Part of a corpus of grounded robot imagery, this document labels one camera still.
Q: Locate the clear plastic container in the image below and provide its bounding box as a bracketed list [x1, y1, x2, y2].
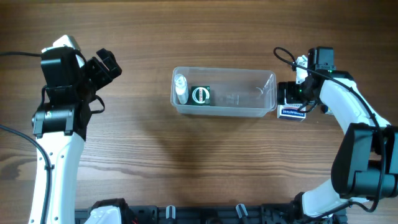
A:
[170, 67, 277, 118]

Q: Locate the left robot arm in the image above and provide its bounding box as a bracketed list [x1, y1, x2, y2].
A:
[29, 46, 122, 223]

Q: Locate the black camera cable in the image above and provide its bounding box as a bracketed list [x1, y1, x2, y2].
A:
[273, 47, 387, 214]
[0, 51, 52, 224]

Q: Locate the left black camera cable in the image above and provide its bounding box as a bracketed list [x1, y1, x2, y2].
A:
[0, 51, 52, 224]

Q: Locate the green Zam-Buk ointment box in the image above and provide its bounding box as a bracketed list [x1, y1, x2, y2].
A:
[190, 86, 211, 106]

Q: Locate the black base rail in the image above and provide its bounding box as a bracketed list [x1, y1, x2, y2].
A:
[74, 198, 348, 224]

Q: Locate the right black camera cable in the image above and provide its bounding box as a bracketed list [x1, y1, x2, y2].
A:
[273, 47, 387, 214]

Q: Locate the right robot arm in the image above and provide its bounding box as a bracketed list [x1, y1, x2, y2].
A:
[277, 47, 397, 223]

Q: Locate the white Hansaplast plaster box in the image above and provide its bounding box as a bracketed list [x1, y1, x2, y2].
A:
[277, 103, 306, 121]

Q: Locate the blue yellow VapoDrops box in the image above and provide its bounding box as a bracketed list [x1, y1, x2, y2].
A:
[321, 105, 333, 115]

